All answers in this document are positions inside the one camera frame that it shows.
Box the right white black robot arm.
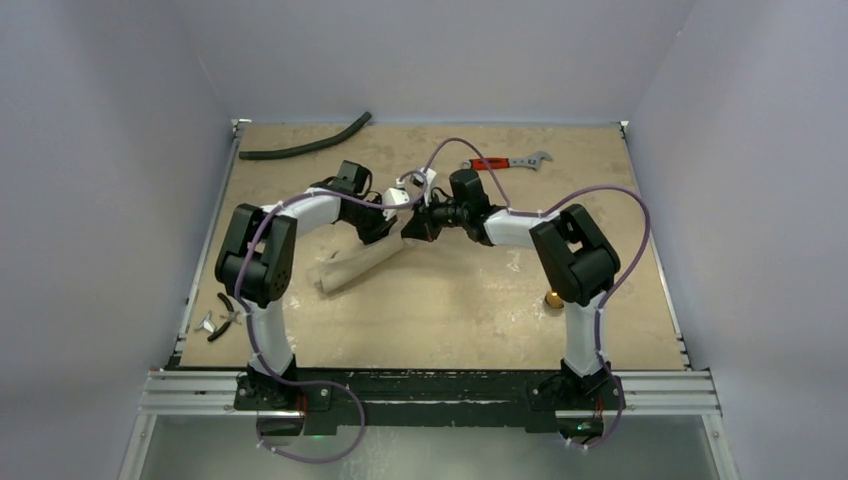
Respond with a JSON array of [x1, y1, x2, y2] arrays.
[[401, 170, 621, 407]]

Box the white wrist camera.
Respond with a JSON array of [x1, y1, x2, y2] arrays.
[[382, 187, 413, 216], [395, 168, 437, 206]]

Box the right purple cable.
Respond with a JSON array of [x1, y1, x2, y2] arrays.
[[423, 137, 653, 453]]

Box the black handled pliers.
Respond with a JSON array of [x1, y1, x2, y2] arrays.
[[207, 292, 241, 343]]

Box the beige cloth napkin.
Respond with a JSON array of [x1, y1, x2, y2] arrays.
[[305, 233, 415, 296]]

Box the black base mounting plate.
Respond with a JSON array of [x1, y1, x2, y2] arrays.
[[234, 367, 625, 437]]

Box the black foam tube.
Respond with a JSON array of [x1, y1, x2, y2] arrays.
[[238, 111, 373, 161]]

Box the left aluminium side rail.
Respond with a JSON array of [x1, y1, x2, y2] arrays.
[[162, 118, 253, 367]]

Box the purple cable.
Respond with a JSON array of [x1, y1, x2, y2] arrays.
[[231, 170, 431, 466], [423, 137, 653, 453]]

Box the aluminium side rail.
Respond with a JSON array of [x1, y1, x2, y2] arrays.
[[162, 118, 253, 367], [617, 120, 693, 370]]

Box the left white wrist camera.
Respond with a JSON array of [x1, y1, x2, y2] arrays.
[[382, 187, 413, 216]]

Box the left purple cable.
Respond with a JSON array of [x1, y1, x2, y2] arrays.
[[231, 170, 431, 466]]

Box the gold spoon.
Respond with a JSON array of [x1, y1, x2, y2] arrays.
[[544, 290, 564, 310]]

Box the aluminium front rail frame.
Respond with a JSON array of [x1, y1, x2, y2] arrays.
[[119, 370, 739, 479]]

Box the right aluminium side rail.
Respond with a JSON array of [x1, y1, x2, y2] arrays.
[[617, 120, 693, 370]]

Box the red handled adjustable wrench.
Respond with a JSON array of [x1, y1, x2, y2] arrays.
[[460, 151, 553, 171]]

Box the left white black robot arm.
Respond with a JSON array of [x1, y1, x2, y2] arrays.
[[214, 161, 415, 409]]

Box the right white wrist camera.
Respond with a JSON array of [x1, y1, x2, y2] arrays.
[[395, 168, 437, 206]]

